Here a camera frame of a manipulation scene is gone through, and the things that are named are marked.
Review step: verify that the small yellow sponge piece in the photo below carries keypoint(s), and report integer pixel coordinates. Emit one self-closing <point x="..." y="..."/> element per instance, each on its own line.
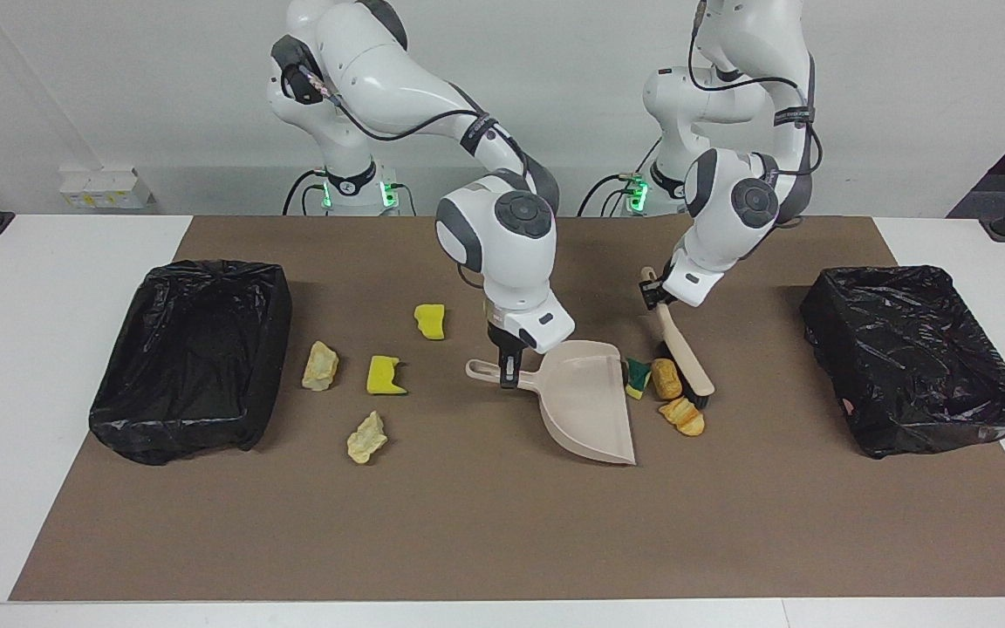
<point x="429" y="321"/>

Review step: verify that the notched yellow sponge piece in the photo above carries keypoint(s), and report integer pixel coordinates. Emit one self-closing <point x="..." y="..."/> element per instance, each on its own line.
<point x="385" y="375"/>

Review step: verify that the beige plastic dustpan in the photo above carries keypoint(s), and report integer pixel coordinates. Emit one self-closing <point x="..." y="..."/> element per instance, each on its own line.
<point x="590" y="410"/>

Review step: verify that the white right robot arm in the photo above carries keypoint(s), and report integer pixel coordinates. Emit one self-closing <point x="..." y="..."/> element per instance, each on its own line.
<point x="502" y="253"/>

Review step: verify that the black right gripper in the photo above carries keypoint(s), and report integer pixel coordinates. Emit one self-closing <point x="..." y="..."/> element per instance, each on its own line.
<point x="502" y="343"/>

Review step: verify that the beige hand brush black bristles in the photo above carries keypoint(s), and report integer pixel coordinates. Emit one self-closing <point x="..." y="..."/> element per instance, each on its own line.
<point x="686" y="353"/>

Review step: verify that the brown round bread toy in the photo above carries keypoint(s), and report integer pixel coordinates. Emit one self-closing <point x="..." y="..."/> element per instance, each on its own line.
<point x="666" y="379"/>

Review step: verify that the beige crusty bread chunk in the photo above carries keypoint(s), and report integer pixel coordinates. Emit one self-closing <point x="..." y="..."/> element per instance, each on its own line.
<point x="320" y="365"/>

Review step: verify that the striped croissant toy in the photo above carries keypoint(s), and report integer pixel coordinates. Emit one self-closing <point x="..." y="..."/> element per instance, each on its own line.
<point x="684" y="417"/>

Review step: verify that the green and yellow sponge piece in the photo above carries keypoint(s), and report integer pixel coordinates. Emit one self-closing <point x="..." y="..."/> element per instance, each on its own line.
<point x="639" y="377"/>

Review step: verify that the black bag lined bin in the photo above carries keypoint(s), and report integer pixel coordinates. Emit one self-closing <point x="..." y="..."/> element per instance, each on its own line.
<point x="188" y="366"/>

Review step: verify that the white wall socket box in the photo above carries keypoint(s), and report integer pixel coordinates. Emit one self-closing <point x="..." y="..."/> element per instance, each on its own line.
<point x="105" y="187"/>

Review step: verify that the pale yellow bread chunk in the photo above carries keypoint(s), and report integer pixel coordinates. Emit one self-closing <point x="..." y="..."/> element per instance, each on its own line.
<point x="366" y="437"/>

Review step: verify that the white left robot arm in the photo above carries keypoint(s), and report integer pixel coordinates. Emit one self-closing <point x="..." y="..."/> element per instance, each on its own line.
<point x="729" y="218"/>

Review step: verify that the brown table mat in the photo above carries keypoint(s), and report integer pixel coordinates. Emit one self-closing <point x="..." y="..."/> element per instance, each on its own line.
<point x="502" y="541"/>

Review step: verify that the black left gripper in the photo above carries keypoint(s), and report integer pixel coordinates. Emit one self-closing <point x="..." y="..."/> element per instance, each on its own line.
<point x="663" y="290"/>

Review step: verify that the black bagged bin pink spot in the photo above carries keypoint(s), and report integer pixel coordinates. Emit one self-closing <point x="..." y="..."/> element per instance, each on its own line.
<point x="912" y="366"/>

